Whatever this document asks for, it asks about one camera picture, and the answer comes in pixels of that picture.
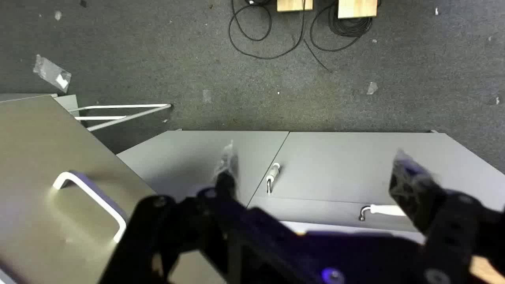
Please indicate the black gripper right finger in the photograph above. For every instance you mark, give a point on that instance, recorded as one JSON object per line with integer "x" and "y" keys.
{"x": 451, "y": 230}

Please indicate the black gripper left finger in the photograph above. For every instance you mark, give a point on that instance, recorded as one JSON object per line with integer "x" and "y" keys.
{"x": 223, "y": 183}

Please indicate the beige file cabinet bottom drawer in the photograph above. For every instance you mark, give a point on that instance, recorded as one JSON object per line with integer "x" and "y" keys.
{"x": 36, "y": 146}

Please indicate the light grey two-door cabinet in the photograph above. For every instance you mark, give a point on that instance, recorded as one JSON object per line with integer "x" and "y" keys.
{"x": 336, "y": 162}

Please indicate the small grey tape scrap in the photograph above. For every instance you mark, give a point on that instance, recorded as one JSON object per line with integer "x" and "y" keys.
{"x": 371, "y": 86}

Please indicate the wooden furniture leg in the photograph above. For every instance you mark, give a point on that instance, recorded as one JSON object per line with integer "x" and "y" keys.
{"x": 294, "y": 3}
{"x": 357, "y": 6}

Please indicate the clear plastic scrap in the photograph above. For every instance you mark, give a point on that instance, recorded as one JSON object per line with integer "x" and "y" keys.
{"x": 51, "y": 72}

